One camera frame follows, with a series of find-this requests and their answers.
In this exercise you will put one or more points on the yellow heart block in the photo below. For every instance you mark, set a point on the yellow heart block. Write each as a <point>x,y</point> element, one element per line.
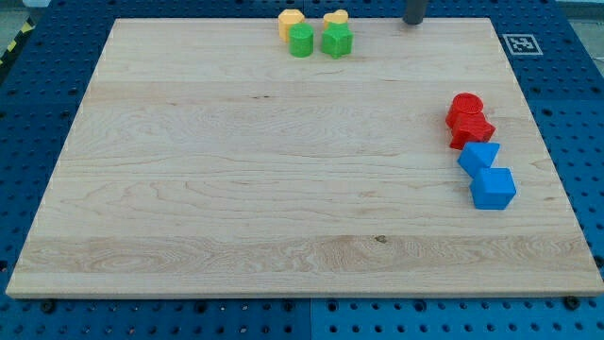
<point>339,16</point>

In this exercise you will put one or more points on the wooden board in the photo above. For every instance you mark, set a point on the wooden board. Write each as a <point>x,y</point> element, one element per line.
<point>205,161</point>

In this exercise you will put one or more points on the green cylinder block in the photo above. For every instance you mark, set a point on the green cylinder block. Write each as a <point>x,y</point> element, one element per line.
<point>301,40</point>

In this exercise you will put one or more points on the green star block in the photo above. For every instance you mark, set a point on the green star block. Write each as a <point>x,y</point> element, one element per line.
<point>337,40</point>

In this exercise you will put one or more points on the yellow hexagon block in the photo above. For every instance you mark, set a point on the yellow hexagon block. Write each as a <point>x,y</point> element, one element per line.
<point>286,19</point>

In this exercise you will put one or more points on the red star block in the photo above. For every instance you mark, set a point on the red star block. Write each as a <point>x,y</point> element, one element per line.
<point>471,128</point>

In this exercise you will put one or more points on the red cylinder block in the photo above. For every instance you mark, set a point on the red cylinder block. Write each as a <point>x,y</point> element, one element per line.
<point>463,104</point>

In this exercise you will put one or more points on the blue triangle block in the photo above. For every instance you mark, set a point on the blue triangle block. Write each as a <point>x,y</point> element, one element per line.
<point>477,155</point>

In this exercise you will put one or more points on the blue cube block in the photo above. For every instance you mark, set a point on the blue cube block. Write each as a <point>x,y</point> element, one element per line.
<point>492,188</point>

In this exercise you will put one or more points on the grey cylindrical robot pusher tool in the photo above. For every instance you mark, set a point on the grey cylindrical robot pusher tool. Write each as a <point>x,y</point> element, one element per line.
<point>415,11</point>

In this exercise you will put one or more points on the white fiducial marker tag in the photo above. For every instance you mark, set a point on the white fiducial marker tag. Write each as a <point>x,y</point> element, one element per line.
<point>520,44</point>

